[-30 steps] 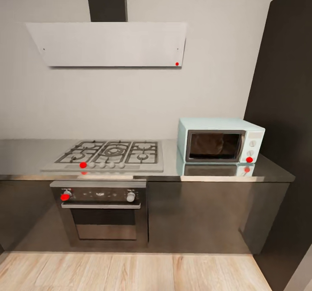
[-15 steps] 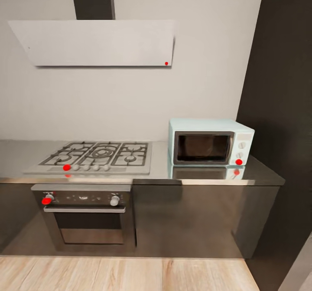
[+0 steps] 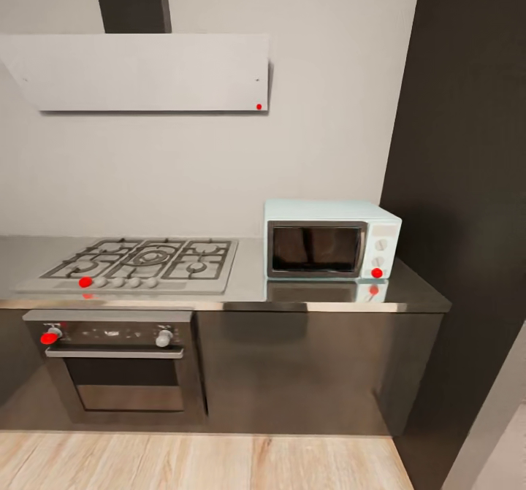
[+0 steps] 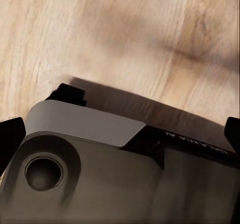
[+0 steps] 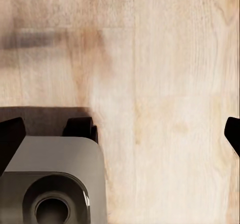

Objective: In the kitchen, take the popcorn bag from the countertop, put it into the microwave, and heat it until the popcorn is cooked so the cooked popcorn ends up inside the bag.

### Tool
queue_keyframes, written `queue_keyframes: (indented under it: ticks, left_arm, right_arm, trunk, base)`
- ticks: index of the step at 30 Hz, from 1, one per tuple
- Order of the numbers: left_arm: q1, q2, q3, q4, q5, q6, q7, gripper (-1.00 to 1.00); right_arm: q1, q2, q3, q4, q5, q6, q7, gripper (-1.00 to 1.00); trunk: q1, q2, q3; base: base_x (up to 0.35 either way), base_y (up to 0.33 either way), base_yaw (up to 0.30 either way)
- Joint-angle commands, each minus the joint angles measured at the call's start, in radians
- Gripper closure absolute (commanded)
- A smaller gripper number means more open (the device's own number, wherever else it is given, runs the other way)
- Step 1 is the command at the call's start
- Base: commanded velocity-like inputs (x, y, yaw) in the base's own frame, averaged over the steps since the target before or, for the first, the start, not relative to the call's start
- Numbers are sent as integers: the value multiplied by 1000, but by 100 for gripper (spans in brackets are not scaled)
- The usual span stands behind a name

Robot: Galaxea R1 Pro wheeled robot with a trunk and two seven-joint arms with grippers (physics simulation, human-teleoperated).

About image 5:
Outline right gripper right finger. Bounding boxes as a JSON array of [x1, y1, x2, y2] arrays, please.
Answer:
[[224, 117, 240, 157]]

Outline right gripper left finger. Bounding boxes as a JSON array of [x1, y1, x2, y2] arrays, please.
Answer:
[[0, 117, 26, 177]]

